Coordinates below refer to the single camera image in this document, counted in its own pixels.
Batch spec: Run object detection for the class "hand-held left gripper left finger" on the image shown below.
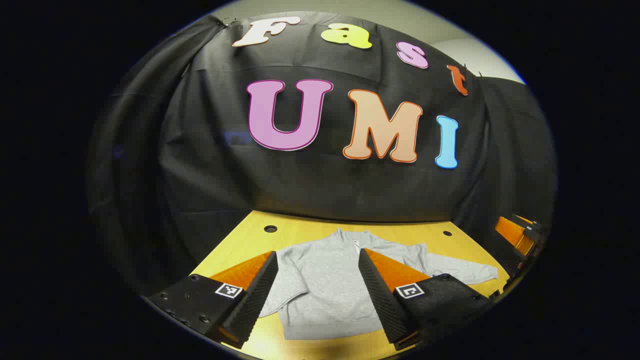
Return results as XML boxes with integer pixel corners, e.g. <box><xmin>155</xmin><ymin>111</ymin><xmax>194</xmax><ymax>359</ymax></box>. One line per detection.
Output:
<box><xmin>145</xmin><ymin>250</ymin><xmax>279</xmax><ymax>350</ymax></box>

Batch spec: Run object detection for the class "grey sweatshirt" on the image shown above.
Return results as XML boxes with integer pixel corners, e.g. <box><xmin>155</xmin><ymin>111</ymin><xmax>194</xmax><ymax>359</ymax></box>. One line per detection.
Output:
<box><xmin>259</xmin><ymin>227</ymin><xmax>500</xmax><ymax>342</ymax></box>

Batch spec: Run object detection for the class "black backdrop cloth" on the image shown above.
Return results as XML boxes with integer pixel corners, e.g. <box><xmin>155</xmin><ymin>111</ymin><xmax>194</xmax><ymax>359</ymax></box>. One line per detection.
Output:
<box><xmin>87</xmin><ymin>10</ymin><xmax>558</xmax><ymax>296</ymax></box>

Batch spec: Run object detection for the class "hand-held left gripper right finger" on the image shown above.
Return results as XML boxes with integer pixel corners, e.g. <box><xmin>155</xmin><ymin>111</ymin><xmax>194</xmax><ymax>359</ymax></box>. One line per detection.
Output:
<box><xmin>357</xmin><ymin>247</ymin><xmax>497</xmax><ymax>351</ymax></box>

